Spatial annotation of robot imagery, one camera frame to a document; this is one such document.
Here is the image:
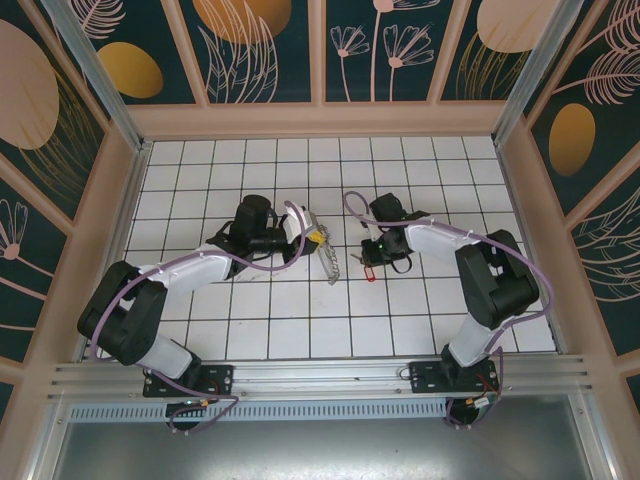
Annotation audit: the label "metal key plate with rings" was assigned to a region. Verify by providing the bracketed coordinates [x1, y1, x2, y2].
[318, 224, 345, 288]

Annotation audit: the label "keys with red tag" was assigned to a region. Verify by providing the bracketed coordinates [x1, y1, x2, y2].
[351, 251, 379, 285]

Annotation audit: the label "grey metal sheet panel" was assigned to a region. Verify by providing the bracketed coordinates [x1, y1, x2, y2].
[27, 417, 624, 480]

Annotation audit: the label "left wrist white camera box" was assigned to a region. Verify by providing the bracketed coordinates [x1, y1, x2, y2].
[278, 202, 320, 242]

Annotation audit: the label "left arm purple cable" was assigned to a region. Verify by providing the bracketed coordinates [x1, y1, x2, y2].
[89, 199, 309, 435]

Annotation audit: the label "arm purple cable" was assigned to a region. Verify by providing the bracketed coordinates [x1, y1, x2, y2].
[89, 199, 309, 435]
[342, 189, 555, 430]

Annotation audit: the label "aluminium slotted mounting rail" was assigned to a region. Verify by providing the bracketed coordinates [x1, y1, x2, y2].
[47, 353, 596, 404]

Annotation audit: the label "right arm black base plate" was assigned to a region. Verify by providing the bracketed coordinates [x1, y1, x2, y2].
[409, 360, 501, 396]

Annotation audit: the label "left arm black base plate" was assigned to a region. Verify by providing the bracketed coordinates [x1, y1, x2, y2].
[143, 364, 236, 399]

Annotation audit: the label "grey slotted cable duct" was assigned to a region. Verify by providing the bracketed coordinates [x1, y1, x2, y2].
[66, 398, 451, 422]

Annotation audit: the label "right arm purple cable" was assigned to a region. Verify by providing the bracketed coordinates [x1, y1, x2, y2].
[342, 189, 555, 430]

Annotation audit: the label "left aluminium frame post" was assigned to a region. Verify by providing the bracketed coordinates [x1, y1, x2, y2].
[38, 0, 154, 154]

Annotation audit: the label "aluminium frame post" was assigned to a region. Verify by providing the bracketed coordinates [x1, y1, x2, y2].
[488, 0, 601, 151]
[38, 0, 154, 154]

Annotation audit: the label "right aluminium frame post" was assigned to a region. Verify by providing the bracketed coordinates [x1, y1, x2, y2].
[488, 0, 601, 151]

